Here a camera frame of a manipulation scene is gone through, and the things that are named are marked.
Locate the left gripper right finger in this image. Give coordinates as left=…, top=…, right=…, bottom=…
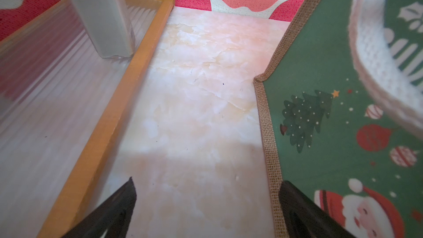
left=279, top=181, right=354, bottom=238

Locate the clear jar black lid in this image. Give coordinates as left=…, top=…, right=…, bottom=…
left=70, top=0, right=135, bottom=58

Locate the burlap canvas tote bag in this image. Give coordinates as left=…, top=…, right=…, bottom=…
left=253, top=0, right=423, bottom=238

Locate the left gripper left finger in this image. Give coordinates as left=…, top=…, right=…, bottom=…
left=62, top=177, right=137, bottom=238

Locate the wooden shelf rack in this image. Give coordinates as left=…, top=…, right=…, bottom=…
left=0, top=0, right=175, bottom=238

